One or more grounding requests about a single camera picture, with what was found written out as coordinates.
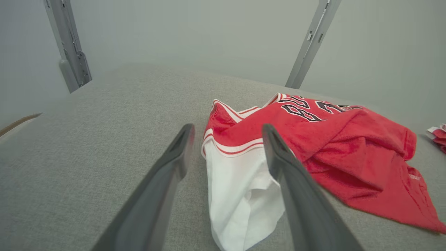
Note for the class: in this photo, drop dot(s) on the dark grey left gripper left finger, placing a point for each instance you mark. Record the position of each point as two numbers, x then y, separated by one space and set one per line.
153 202

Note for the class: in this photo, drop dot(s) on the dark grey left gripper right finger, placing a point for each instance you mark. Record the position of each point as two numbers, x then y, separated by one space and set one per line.
306 209

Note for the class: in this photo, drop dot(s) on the red and white jersey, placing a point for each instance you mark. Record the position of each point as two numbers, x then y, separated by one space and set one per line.
348 150

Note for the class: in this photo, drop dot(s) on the red Bulls 23 shorts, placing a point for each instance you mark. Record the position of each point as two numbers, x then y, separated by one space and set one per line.
439 136

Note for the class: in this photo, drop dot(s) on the grey double metal post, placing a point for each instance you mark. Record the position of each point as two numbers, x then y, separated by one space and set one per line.
313 38

